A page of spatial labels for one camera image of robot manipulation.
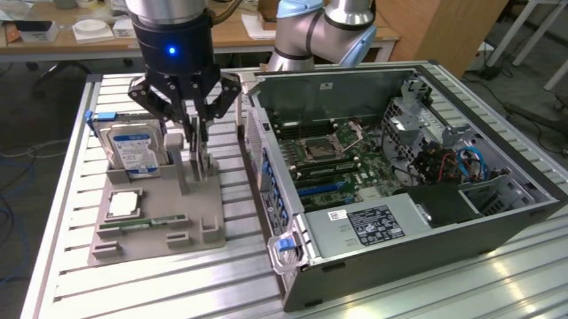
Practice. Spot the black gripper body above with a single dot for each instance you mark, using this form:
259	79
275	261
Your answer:
178	50

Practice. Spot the black NVIDIA graphics card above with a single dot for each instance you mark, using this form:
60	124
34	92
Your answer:
198	166

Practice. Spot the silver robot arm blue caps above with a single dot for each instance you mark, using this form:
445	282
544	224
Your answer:
165	8

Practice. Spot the blue expansion slot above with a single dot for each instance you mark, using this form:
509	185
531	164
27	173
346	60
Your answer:
321	189

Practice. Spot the wooden desk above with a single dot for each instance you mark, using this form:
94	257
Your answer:
230	36

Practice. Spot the small white carton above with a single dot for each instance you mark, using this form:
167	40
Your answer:
122	30

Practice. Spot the hard disk in blue caddy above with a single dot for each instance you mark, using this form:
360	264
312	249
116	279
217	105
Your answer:
131	149

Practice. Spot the white paper stack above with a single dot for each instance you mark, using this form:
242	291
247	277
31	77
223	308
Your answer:
257	28

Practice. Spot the white round dish on box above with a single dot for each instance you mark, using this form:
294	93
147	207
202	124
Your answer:
92	31

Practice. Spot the CPU socket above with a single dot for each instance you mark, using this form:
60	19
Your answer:
320	149

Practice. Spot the grey cup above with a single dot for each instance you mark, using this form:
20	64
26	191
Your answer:
66	4

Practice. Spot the metal socket cover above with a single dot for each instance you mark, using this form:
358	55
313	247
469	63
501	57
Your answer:
348	134

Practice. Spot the white box with dark lid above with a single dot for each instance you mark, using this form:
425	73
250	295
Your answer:
38	35

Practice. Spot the installed RAM stick with labels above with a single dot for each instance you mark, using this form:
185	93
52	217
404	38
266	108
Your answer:
324	167

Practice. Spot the silver CPU chip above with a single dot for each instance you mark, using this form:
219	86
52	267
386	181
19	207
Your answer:
124	204

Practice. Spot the orange packet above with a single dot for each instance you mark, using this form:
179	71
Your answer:
11	35

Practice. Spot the green RAM stick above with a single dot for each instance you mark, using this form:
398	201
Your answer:
142	222

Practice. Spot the green motherboard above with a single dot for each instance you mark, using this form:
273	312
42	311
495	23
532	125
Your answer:
373	172

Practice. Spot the metal disk bay cage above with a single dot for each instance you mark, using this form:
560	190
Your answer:
408	119

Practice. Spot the grey plastic parts rack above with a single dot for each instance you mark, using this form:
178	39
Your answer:
151	239

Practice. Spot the grey power supply unit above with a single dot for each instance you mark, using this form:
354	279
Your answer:
324	232

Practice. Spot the blue case release latch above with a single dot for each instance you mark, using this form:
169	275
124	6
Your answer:
283	246

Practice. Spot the wooden cabinet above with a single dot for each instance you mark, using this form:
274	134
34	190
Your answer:
444	33

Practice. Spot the black power adapter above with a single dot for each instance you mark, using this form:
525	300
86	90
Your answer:
491	73

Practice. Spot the dark grey open PC case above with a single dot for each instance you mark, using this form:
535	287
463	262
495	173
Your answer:
400	266

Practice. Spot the small metal disk bay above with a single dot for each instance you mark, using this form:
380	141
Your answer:
511	189

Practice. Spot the white table frame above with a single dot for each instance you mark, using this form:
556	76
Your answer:
511	35

